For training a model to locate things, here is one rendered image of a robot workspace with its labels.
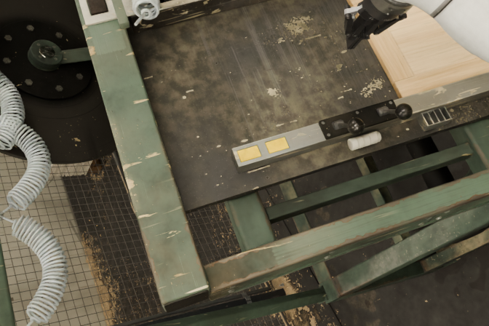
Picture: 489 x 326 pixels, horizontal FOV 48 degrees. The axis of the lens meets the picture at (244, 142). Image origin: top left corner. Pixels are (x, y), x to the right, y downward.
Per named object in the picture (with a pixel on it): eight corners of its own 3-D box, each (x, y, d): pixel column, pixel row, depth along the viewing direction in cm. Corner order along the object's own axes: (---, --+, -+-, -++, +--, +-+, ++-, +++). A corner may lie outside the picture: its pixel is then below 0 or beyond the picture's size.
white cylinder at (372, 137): (351, 153, 135) (380, 143, 136) (354, 148, 132) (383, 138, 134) (346, 142, 136) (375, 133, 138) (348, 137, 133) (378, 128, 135)
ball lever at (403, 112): (388, 116, 136) (417, 117, 123) (375, 121, 136) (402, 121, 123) (385, 102, 136) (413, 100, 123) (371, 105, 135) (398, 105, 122)
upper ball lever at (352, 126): (345, 130, 134) (369, 132, 121) (330, 134, 133) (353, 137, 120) (341, 115, 134) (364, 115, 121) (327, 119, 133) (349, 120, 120)
